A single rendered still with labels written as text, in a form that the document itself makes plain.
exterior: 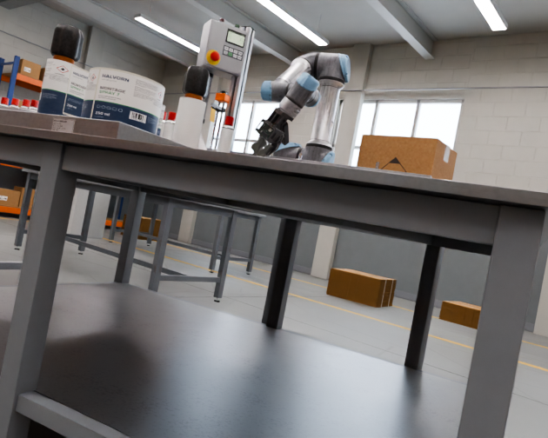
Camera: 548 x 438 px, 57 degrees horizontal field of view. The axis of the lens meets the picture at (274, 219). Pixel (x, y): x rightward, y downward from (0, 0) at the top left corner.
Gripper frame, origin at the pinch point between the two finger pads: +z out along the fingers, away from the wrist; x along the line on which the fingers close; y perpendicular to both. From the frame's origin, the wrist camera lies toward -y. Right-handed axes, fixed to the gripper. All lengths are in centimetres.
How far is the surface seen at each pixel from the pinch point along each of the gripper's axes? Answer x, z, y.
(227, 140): -14.2, 1.8, 1.4
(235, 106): -30.3, -8.4, -13.1
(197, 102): -13.2, -6.0, 29.6
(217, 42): -48, -25, -3
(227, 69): -40.0, -18.3, -7.9
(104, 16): -642, 63, -430
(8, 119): -22, 22, 77
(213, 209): -97, 80, -162
